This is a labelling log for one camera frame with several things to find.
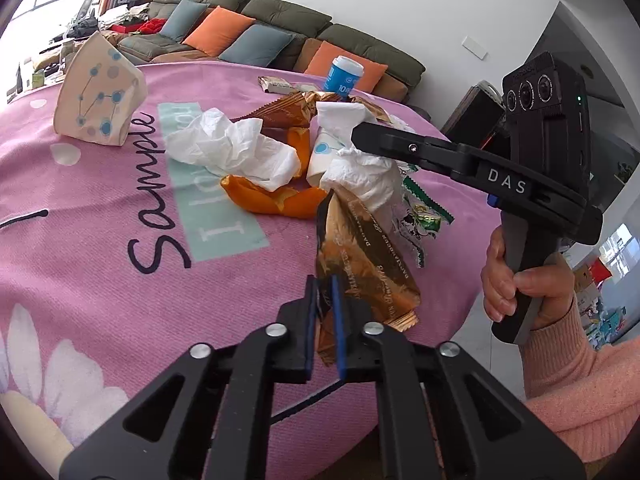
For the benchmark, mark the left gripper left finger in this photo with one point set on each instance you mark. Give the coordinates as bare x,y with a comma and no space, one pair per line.
208,414

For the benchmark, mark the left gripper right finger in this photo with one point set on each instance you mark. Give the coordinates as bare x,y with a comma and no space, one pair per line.
441,415

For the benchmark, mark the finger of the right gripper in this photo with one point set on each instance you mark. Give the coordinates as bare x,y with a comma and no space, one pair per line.
451,160

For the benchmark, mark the green white snack wrapper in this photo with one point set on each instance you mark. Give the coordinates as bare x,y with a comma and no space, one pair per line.
417,218

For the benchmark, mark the white tissue wad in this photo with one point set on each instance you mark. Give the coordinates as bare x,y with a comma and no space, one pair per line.
375,180

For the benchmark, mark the gold brown snack wrapper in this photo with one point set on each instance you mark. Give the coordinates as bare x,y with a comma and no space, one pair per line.
352,244

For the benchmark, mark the orange peel large piece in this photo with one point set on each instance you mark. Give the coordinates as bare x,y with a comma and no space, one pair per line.
285,201

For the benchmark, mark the gold crinkled wrapper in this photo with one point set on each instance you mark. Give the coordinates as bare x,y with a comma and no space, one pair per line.
295,110

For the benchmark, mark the white tissue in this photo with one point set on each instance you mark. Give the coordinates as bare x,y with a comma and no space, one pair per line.
239,149

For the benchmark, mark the crushed paper cup blue dots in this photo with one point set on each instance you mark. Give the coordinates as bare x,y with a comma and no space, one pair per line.
100,93

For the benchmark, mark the pink sleeve right forearm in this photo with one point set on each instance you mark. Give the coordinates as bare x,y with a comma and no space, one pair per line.
587,397

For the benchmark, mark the right hand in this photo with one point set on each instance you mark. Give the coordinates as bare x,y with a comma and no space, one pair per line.
552,283

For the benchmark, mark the blue white cup with lid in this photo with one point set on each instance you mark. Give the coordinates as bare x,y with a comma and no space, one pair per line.
344,73

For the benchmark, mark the orange cushion right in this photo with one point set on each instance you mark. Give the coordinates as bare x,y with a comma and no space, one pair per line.
321,61

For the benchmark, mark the orange cushion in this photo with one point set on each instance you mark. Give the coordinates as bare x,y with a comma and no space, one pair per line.
218,31
321,61

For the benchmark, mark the pink printed tablecloth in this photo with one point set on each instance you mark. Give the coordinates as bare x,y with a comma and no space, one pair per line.
115,260

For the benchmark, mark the small flat snack packet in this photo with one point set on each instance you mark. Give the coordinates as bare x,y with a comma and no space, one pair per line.
280,86

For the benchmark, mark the teal cushion right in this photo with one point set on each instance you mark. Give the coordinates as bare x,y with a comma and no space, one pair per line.
258,46

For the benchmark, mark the teal cushion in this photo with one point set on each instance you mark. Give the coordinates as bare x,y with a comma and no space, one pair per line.
258,46
183,19

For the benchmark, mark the orange cushion left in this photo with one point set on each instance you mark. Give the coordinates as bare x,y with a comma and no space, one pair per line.
218,31

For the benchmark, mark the green brown sectional sofa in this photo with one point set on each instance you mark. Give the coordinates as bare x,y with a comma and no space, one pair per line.
309,28

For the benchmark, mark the teal cushion left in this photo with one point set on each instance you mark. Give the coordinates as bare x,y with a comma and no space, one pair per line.
183,19

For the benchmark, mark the red cloth on sofa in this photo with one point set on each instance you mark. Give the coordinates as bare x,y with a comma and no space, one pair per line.
148,27

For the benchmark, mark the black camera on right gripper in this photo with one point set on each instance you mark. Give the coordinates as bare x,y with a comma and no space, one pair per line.
547,112

